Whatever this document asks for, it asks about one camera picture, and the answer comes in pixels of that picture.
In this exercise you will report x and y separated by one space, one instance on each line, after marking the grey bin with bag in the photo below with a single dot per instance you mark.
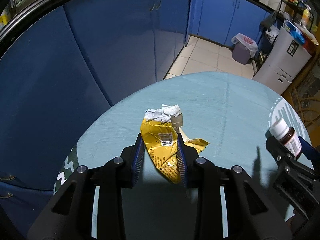
244 48

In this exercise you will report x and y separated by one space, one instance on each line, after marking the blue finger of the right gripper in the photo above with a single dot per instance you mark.
308 150

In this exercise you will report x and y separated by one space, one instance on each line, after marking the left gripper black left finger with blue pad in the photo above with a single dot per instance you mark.
69 213

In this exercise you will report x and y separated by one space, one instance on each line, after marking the white drawer cabinet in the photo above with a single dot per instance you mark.
284 62

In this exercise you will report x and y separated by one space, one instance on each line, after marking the yellow snack bag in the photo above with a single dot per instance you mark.
159 130

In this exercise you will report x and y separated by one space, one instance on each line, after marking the brown bottle white cap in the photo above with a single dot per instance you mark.
287 136

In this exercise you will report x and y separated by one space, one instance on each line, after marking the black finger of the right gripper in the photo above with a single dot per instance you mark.
280 153

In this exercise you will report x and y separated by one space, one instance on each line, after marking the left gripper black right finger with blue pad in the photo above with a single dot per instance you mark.
250 214

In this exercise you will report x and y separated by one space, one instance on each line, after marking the black wire rack shelf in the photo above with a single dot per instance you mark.
297 7

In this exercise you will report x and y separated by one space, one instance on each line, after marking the blue kitchen cabinets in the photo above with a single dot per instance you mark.
65 62

